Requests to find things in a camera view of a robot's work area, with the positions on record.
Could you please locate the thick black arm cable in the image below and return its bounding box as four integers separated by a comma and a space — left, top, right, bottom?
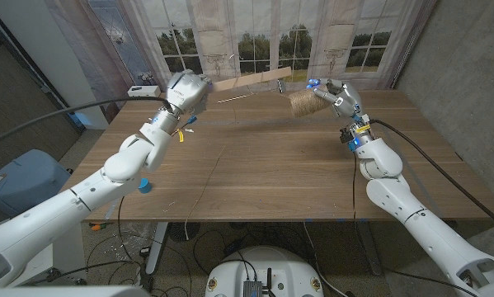
369, 118, 494, 234
0, 96, 173, 149

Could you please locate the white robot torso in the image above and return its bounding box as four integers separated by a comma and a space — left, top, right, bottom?
205, 246, 325, 297

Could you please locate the grey table leg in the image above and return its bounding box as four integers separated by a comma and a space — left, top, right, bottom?
355, 221, 383, 276

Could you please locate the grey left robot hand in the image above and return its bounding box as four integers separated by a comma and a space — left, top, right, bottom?
163, 68, 214, 116

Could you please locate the white floor cable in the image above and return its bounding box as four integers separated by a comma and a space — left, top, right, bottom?
303, 221, 351, 297

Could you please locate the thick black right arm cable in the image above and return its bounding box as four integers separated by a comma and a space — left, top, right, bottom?
369, 118, 494, 234

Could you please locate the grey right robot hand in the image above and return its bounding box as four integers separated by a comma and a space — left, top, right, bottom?
306, 78, 371, 125

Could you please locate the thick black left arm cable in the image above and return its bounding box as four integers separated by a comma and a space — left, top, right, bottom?
0, 96, 173, 149

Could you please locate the jute twine spool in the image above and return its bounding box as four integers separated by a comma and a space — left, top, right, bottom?
288, 88, 332, 119

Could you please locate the black floor fan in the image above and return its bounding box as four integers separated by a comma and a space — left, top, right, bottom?
167, 222, 200, 243

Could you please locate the white power strip box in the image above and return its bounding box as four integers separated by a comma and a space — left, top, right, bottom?
126, 85, 162, 98

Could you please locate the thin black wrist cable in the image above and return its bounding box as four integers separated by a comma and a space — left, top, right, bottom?
351, 152, 478, 297
23, 196, 143, 285

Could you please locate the blue plastic bin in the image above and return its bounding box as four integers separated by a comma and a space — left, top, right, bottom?
0, 148, 73, 218

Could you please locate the white table leg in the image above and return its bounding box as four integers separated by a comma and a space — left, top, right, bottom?
145, 222, 169, 276

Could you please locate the thin black left wrist cable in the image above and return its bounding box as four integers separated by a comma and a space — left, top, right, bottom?
23, 196, 143, 285

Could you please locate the small grey electronics box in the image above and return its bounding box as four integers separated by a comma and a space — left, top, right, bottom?
242, 267, 277, 297

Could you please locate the white low platform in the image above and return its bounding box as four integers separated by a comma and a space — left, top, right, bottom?
7, 234, 87, 288

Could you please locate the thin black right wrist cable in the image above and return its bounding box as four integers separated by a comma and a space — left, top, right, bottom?
351, 152, 478, 297

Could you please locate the jute twine strand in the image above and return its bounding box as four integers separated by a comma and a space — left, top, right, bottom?
183, 84, 297, 241

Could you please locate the wooden stick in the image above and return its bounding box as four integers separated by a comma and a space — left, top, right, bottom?
211, 53, 293, 104

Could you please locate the printed window backdrop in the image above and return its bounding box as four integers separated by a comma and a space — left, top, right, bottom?
44, 0, 437, 92

